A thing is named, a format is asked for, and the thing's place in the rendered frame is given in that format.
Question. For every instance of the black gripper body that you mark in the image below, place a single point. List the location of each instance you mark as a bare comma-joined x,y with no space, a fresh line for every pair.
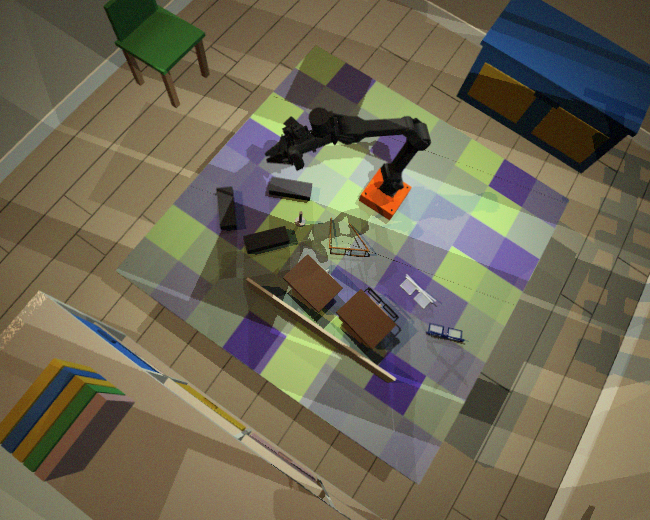
296,151

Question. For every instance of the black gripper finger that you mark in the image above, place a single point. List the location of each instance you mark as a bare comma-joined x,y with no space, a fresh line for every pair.
281,157
276,148

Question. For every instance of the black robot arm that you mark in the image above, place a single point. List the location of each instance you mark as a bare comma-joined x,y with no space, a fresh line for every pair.
329,127

